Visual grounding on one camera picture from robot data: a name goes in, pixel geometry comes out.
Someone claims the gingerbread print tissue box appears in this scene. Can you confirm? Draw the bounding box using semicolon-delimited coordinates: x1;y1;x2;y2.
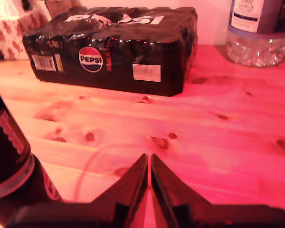
0;10;47;60

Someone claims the white paper tissue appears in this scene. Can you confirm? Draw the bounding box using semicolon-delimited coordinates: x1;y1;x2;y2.
0;0;23;17

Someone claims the large clear water bottle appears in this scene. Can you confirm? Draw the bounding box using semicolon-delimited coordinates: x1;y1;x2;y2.
225;0;285;68

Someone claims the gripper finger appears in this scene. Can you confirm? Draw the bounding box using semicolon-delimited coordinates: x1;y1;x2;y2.
90;153;149;216
151;153;211;221

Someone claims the black Pepsi Max multipack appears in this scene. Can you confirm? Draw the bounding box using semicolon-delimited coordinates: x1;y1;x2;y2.
22;6;198;97

